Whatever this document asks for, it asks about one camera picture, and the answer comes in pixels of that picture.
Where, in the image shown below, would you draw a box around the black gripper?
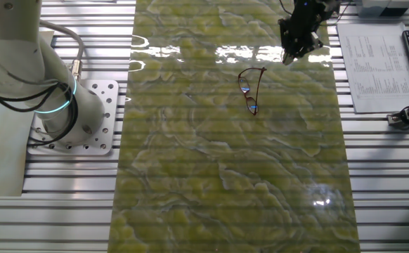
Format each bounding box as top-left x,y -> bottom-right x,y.
278,0 -> 334,66

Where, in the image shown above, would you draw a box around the red frame glasses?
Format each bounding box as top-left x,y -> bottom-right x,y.
238,66 -> 268,116

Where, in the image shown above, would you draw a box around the grey black device box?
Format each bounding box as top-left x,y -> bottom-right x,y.
357,0 -> 409,18

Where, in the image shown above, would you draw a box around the printed table paper sheet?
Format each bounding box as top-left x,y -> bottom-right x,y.
337,22 -> 409,114

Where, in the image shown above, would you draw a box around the green marble pattern mat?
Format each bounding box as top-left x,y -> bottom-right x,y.
108,0 -> 362,253

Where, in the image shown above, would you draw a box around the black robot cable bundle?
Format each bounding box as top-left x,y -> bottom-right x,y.
0,45 -> 79,148
278,0 -> 295,17

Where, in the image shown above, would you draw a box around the camera stand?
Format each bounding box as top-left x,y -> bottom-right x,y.
387,101 -> 409,128

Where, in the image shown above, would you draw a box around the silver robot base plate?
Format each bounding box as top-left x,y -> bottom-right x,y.
27,79 -> 120,156

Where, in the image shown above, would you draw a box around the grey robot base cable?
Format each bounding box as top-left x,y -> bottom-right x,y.
39,20 -> 86,82

